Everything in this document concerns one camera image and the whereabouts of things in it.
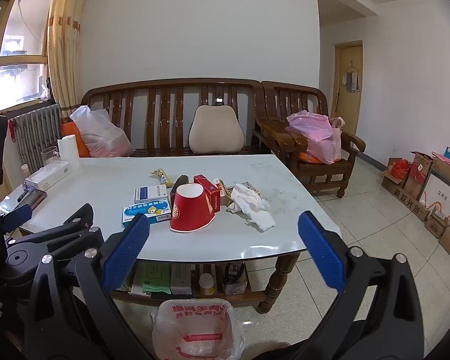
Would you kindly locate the dark cardboard box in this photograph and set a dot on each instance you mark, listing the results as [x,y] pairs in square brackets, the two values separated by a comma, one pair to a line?
[180,183]

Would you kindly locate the purple and gold box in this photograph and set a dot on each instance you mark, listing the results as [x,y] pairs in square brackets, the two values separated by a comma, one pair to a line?
[222,188]

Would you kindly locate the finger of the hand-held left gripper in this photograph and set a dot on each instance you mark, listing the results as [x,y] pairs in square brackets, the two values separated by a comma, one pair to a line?
[18,215]
[75,219]

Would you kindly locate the white top wooden coffee table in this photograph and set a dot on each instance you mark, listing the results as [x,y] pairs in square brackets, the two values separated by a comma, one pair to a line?
[275,281]

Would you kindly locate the small white plastic bag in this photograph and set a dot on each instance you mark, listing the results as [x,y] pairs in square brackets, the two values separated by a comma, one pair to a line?
[45,92]

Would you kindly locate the dark red flat case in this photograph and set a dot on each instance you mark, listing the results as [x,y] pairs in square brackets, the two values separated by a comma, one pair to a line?
[37,198]

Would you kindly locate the tall red label cardboard box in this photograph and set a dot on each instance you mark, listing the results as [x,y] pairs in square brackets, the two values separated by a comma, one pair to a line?
[420,174]

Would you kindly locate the brown wooden armchair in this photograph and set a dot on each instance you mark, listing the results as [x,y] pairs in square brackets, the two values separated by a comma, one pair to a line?
[273,133]

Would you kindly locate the long white box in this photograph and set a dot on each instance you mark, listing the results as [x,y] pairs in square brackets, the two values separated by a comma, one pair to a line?
[48,175]

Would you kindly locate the orange packet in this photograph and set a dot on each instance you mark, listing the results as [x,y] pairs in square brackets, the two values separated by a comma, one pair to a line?
[309,158]

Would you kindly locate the white paper towel roll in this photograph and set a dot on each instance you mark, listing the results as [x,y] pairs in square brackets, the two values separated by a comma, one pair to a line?
[68,152]

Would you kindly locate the printed brown cardboard box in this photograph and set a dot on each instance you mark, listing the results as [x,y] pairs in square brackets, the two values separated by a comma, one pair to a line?
[408,199]

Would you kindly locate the white and blue medicine box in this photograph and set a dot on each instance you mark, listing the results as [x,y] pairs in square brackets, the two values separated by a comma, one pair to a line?
[150,194]

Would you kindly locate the grey radiator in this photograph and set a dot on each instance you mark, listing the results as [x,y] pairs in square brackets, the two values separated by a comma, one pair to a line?
[37,131]

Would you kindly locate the yellow wrapper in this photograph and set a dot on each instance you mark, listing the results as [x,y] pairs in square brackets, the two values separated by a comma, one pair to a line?
[161,175]

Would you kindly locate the large white cardboard box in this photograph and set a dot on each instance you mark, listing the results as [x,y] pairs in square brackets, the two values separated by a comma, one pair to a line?
[444,193]

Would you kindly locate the beige patterned curtain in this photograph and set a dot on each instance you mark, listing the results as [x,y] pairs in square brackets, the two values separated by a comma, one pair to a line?
[63,45]

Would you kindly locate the trash bin with white bag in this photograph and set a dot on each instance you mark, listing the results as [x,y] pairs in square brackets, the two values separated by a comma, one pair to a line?
[197,330]

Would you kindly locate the red paper cup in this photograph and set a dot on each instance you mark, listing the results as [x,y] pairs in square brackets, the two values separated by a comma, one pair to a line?
[191,213]

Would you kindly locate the clear glass cup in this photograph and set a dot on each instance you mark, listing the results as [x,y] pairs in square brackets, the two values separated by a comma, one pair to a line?
[49,155]

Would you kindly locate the brown wooden sofa bench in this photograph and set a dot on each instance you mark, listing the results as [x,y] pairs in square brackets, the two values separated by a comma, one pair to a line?
[172,83]

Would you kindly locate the orange cushion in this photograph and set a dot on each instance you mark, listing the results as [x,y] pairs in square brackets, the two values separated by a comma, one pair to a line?
[69,131]

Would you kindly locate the red bag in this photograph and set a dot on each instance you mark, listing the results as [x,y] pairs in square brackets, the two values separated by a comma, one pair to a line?
[401,168]

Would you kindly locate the white bottle yellow label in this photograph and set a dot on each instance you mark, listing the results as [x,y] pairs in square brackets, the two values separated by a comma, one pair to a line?
[206,284]

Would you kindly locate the red cloth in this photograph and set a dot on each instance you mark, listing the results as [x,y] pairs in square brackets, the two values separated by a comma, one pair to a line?
[11,127]

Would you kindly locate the open cardboard box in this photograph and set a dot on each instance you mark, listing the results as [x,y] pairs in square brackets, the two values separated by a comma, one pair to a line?
[388,183]

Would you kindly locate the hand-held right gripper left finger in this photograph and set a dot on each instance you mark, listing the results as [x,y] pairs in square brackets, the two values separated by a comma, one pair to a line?
[127,251]

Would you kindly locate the black pen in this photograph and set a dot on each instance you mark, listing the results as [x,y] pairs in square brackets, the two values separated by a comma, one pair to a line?
[24,194]

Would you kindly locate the clothes hanger with cloth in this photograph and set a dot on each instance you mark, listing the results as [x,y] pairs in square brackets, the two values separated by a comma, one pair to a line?
[351,80]

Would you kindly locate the dark printed box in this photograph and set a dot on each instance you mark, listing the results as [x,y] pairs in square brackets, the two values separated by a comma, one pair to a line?
[234,279]

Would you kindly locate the white tissue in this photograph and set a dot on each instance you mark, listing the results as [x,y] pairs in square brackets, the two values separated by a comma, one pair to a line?
[253,204]

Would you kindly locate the pink plastic bag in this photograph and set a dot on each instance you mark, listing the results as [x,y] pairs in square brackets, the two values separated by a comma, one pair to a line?
[315,135]

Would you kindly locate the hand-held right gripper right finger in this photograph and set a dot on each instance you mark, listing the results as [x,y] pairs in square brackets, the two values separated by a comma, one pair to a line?
[320,251]

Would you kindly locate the beige back cushion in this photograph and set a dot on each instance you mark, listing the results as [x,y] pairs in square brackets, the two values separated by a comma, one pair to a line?
[217,129]

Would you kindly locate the yellow wooden door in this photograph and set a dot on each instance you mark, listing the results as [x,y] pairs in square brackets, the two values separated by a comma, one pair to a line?
[347,116]

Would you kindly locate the red cigarette box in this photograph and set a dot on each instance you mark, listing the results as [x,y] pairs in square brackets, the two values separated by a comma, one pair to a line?
[210,195]

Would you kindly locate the wooden frame window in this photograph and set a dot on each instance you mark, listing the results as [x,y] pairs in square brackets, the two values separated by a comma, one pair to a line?
[22,26]

